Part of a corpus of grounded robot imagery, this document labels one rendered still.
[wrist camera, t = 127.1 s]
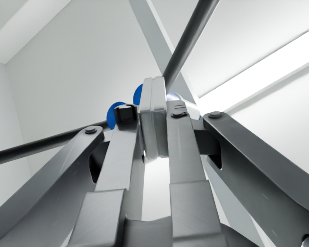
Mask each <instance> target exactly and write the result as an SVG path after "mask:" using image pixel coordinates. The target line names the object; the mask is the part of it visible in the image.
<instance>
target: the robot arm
mask: <svg viewBox="0 0 309 247"><path fill-rule="evenodd" d="M113 111H114V116H115V121H116V124H115V127H114V129H113V130H111V131H107V132H103V128H102V127H100V126H89V127H87V128H85V129H83V130H81V131H80V132H79V133H78V134H77V135H76V136H75V137H74V138H73V139H72V140H70V141H69V142H68V143H67V144H66V145H65V146H64V147H63V148H62V149H61V150H60V151H59V152H58V153H57V154H56V155H55V156H53V157H52V158H51V159H50V160H49V161H48V162H47V163H46V164H45V165H44V166H43V167H42V168H41V169H40V170H39V171H38V172H36V173H35V174H34V175H33V176H32V177H31V178H30V179H29V180H28V181H27V182H26V183H25V184H24V185H23V186H22V187H21V188H19V189H18V190H17V191H16V192H15V193H14V194H13V195H12V196H11V197H10V198H9V199H8V200H7V201H6V202H5V203H4V204H2V205H1V206H0V247H61V246H62V245H63V243H64V242H65V240H66V239H67V237H68V236H69V234H70V233H71V231H72V233H71V236H70V239H69V241H68V244H67V245H66V246H65V247H259V246H258V245H256V244H255V243H253V242H252V241H250V240H249V239H248V238H246V237H245V236H243V235H242V234H240V233H239V232H237V231H236V230H234V229H233V228H231V227H229V226H227V225H225V224H223V223H221V222H220V219H219V215H218V211H217V208H216V204H215V200H214V196H213V193H212V189H211V185H210V182H209V179H206V175H205V172H204V168H203V164H202V160H201V157H200V155H205V156H206V161H207V162H208V163H209V164H210V165H211V167H212V168H213V169H214V170H215V172H216V173H217V174H218V175H219V177H220V178H221V179H222V180H223V182H224V183H225V184H226V185H227V187H228V188H229V189H230V190H231V192H232V193H233V194H234V195H235V197H236V198H237V199H238V200H239V202H240V203H241V204H242V205H243V206H244V208H245V209H246V210H247V211H248V213H249V214H250V215H251V216H252V218H253V219H254V220H255V221H256V223H257V224H258V225H259V226H260V228H261V229H262V230H263V231H264V233H265V234H266V235H267V236H268V238H269V239H270V240H271V241H272V242H273V244H274V245H275V246H276V247H309V174H308V173H307V172H306V171H304V170H303V169H301V168H300V167H299V166H297V165H296V164H295V163H293V162H292V161H291V160H289V159H288V158H286V157H285V156H284V155H282V154H281V153H280V152H278V151H277V150H276V149H274V148H273V147H272V146H270V145H269V144H267V143H266V142H265V141H263V140H262V139H261V138H260V137H258V136H257V135H255V134H254V133H253V132H251V131H250V130H249V129H247V128H246V127H245V126H243V125H242V124H241V123H239V122H238V121H236V120H235V119H234V118H232V117H231V116H230V115H228V114H227V113H225V112H221V111H212V112H208V113H205V114H204V115H203V120H196V119H192V118H190V114H189V113H188V112H187V108H186V104H185V101H183V100H181V99H179V100H171V101H167V98H166V90H165V82H164V77H162V76H156V77H155V78H152V77H148V78H145V79H144V81H143V87H142V93H141V99H140V104H139V105H135V104H123V105H119V106H117V107H115V108H114V109H113ZM157 157H161V158H169V174H170V183H169V191H170V209H171V215H170V216H166V217H163V218H160V219H156V220H153V221H142V205H143V191H144V176H145V162H146V160H145V158H147V159H148V160H151V159H157Z"/></svg>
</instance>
